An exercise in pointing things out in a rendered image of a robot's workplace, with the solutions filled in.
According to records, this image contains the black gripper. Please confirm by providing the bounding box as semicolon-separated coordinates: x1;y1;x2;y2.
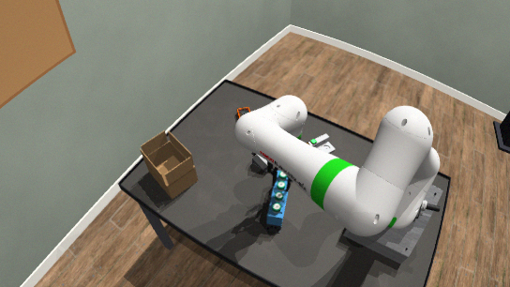
267;161;293;191

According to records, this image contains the blue tube rack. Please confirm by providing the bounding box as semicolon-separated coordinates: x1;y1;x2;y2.
266;171;288;226

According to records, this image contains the orange multimeter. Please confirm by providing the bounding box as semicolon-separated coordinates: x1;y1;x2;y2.
237;107;250;119

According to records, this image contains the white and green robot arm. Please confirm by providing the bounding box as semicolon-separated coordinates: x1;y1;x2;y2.
234;96;441;236

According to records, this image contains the green screw cap with white label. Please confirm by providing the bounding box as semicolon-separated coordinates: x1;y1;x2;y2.
275;191;284;201

